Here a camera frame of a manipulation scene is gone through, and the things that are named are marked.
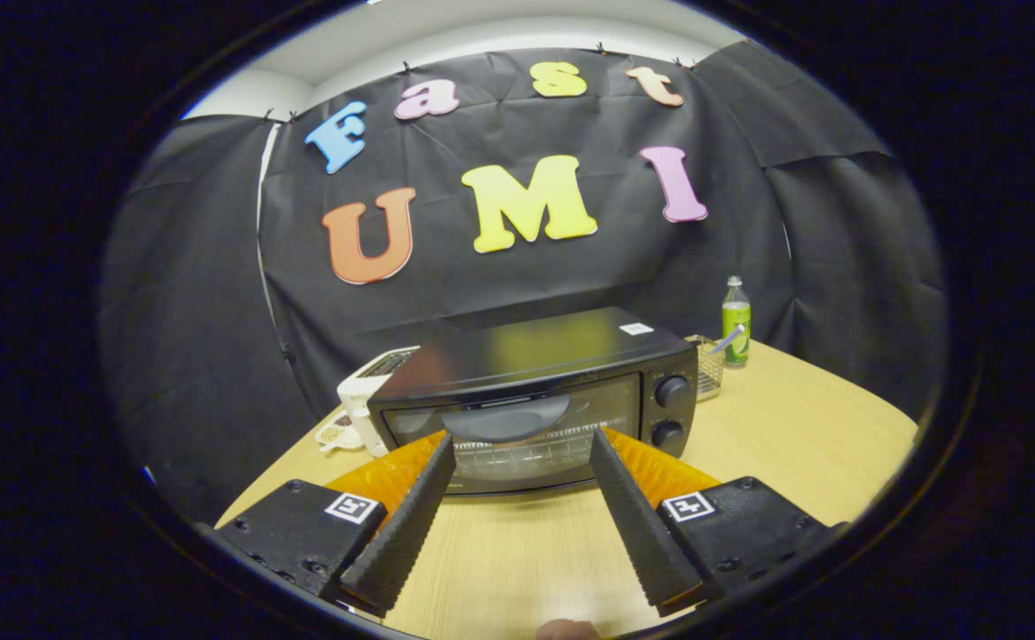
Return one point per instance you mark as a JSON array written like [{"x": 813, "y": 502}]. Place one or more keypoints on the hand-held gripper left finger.
[{"x": 402, "y": 533}]

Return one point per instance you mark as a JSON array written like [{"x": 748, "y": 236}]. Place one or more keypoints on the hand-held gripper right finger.
[{"x": 637, "y": 533}]

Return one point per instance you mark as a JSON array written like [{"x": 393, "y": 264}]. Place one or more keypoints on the black toaster oven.
[{"x": 517, "y": 356}]

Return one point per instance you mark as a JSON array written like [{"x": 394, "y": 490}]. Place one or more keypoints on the white pop-up toaster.
[{"x": 359, "y": 396}]

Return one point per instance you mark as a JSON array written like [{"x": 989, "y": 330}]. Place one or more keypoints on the small white dish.
[{"x": 338, "y": 436}]

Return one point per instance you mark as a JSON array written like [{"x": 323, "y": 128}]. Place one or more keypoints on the striped straw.
[{"x": 729, "y": 340}]

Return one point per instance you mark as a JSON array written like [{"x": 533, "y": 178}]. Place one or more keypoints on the green label drink bottle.
[{"x": 736, "y": 329}]

